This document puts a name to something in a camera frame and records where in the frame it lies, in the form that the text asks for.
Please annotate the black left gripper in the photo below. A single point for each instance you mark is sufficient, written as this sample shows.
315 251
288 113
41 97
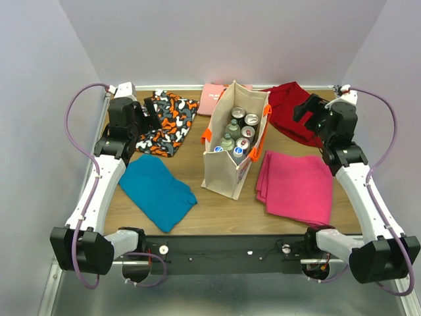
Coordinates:
154 116

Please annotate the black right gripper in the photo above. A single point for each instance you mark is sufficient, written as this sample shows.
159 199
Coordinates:
314 102

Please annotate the Pocari Sweat bottle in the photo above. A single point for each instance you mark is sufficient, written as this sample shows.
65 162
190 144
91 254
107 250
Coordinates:
218 149
238 155

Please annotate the beige canvas tote bag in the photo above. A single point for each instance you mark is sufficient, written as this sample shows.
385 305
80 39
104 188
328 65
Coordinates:
222 174

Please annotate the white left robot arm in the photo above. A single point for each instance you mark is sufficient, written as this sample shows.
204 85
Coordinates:
80 244

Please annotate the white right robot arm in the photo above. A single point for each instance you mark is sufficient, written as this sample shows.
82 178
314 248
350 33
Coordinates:
385 251

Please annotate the orange camouflage cloth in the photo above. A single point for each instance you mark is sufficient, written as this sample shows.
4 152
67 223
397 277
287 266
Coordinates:
176 115

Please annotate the dark red cloth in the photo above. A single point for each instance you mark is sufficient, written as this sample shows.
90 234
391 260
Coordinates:
283 99

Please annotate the light pink printed cloth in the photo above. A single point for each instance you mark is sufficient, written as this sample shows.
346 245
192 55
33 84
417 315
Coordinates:
209 97

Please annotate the red bull can middle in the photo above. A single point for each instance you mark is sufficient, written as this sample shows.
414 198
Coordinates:
248 132

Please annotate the red bull can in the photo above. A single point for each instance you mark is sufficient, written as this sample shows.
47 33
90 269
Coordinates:
244 144
248 132

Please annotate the red bull can front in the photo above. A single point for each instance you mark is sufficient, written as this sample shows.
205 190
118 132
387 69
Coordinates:
244 144

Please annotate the magenta folded cloth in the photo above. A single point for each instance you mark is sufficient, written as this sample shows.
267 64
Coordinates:
298 188

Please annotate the green glass bottle front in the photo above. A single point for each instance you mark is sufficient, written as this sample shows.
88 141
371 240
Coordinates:
227 142

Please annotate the teal folded cloth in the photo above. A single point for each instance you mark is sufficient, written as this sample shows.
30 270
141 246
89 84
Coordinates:
151 186

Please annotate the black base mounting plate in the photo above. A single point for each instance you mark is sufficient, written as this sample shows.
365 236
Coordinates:
234 254

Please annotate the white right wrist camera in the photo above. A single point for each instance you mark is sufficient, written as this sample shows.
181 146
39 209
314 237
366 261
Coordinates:
346 94

